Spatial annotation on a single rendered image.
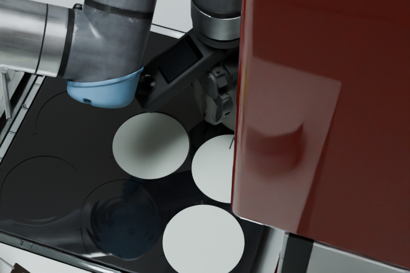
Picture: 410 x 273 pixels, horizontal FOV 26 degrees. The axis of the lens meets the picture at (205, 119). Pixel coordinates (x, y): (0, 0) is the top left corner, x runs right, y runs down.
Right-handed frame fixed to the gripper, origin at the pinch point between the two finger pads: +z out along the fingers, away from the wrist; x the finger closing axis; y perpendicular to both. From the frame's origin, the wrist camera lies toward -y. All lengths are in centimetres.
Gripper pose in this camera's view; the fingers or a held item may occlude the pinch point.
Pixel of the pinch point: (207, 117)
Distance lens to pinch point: 115.9
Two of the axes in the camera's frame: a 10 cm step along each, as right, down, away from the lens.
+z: 0.0, 5.2, 8.5
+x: -5.0, -7.4, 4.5
